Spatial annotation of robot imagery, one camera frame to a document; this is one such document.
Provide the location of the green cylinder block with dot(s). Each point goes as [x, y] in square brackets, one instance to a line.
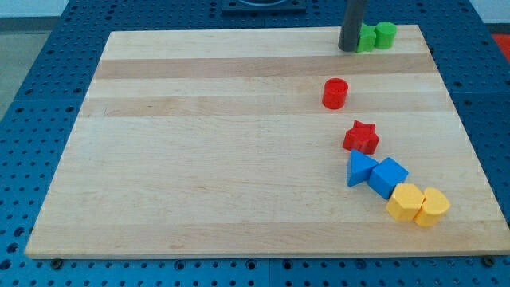
[385, 33]

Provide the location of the blue cube block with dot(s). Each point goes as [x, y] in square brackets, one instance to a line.
[386, 176]

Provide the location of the red cylinder block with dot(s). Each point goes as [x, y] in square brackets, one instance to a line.
[335, 93]

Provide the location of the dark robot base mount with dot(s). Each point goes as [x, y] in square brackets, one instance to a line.
[262, 6]

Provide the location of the yellow heart block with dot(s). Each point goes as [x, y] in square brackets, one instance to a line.
[433, 209]

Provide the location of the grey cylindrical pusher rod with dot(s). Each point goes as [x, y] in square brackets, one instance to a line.
[352, 22]

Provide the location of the green star block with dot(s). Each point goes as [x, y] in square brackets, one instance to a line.
[367, 37]

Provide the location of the yellow hexagon block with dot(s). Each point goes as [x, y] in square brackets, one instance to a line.
[405, 202]

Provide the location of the red star block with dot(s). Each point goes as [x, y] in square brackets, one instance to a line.
[361, 137]

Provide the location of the blue triangle block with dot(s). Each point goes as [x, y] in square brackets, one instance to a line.
[359, 168]

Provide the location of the light wooden board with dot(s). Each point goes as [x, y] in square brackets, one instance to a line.
[215, 143]

